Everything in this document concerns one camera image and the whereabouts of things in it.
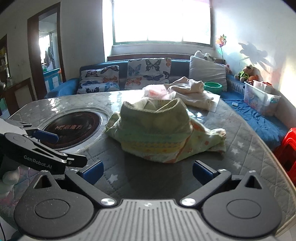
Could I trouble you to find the red plastic stool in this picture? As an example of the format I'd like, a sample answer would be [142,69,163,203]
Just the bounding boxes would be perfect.
[274,127,296,173]

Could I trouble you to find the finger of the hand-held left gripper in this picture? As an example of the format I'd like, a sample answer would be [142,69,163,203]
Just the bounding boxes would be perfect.
[35,142,87,168]
[23,128,60,145]

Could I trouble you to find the pink plastic bag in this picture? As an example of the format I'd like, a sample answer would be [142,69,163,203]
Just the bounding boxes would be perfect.
[142,85,174,100]

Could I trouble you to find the wooden door frame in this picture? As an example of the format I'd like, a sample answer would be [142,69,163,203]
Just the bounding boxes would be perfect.
[27,8,67,100]

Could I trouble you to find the blue cabinet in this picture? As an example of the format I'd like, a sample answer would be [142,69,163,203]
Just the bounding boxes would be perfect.
[43,68,61,92]

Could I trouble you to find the window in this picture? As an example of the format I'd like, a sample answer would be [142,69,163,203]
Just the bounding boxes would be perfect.
[112,0,212,47]

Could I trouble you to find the person's left hand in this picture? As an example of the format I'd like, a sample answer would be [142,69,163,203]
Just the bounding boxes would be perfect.
[2,168,21,198]

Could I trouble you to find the brown teddy bear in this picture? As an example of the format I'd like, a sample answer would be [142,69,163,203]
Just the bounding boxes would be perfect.
[235,65,262,83]

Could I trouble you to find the green patterned garment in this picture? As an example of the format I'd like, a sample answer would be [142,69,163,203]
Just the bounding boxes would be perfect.
[105,97,227,164]

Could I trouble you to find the green bowl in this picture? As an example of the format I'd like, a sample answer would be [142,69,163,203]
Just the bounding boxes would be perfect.
[203,82,223,95]

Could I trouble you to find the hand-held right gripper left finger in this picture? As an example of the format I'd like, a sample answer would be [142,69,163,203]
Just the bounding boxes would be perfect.
[33,161,116,207]

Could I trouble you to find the cream garment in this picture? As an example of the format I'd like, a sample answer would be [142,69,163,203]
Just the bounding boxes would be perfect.
[163,76,214,111]

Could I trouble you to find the colourful pinwheel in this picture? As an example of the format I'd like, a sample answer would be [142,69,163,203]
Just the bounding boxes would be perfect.
[216,34,228,61]

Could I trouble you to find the pile of white pink clothes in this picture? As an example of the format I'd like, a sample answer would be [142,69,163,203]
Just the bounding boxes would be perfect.
[243,80,282,116]

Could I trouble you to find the small butterfly print cushion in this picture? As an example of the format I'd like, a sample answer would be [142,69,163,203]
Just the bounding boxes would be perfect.
[77,65,121,94]

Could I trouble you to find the white plush toy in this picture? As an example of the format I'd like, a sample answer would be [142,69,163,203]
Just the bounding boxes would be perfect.
[194,50,217,62]

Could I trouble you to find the large butterfly print cushion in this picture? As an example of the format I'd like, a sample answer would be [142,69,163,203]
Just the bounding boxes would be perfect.
[124,58,172,91]

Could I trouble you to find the white paper sheet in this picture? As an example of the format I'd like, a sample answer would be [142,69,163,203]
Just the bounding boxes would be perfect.
[203,90,221,113]

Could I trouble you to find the blue sofa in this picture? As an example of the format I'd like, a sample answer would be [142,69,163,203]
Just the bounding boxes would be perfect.
[45,59,289,151]

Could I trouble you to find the white pillow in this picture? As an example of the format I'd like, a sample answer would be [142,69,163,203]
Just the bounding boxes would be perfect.
[189,56,228,92]

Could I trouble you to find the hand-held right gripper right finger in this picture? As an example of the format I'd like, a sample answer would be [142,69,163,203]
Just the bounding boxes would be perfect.
[181,160,270,207]

